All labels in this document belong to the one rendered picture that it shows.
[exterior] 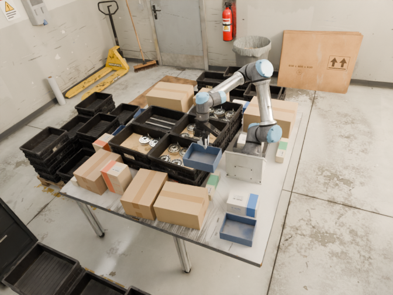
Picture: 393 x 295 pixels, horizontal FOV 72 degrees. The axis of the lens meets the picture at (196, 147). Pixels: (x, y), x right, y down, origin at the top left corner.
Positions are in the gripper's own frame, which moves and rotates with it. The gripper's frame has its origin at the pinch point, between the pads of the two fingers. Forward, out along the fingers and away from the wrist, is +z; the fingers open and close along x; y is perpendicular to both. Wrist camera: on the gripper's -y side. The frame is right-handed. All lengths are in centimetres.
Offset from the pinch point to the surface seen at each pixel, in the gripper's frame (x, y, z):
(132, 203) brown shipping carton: 35, 38, 33
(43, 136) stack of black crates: -26, 212, 55
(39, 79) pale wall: -136, 356, 44
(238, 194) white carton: -1.4, -22.1, 33.1
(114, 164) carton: 17, 66, 22
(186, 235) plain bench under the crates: 33, 0, 47
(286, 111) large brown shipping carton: -89, -33, 10
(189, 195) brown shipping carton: 16.9, 4.8, 28.6
